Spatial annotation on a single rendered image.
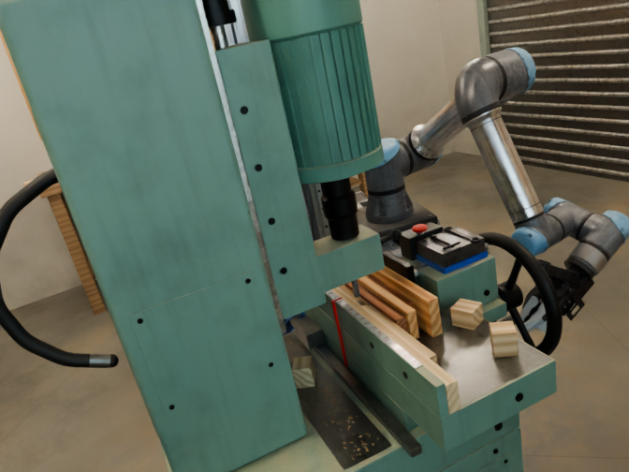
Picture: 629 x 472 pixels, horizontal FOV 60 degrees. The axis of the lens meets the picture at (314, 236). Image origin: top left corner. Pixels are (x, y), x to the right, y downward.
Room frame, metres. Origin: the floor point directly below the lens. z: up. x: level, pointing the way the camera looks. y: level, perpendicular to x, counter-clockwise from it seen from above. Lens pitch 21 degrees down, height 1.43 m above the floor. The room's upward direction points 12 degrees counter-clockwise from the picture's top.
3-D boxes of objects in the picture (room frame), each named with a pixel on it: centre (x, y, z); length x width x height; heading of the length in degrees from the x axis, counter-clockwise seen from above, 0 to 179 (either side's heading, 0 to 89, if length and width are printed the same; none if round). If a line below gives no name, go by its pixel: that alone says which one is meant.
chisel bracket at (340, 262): (0.89, -0.03, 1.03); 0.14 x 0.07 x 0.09; 110
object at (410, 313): (0.89, -0.09, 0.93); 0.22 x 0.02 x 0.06; 20
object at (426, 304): (0.90, -0.13, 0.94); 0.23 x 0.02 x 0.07; 20
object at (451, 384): (0.88, -0.04, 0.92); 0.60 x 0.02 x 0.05; 20
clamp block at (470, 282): (0.95, -0.24, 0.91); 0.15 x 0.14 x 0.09; 20
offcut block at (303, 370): (0.88, 0.07, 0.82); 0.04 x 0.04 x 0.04; 82
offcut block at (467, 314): (0.81, -0.23, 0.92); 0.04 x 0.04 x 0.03; 45
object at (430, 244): (0.96, -0.24, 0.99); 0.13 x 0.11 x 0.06; 20
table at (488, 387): (0.92, -0.16, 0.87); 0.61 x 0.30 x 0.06; 20
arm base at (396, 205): (1.61, -0.25, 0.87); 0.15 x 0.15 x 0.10
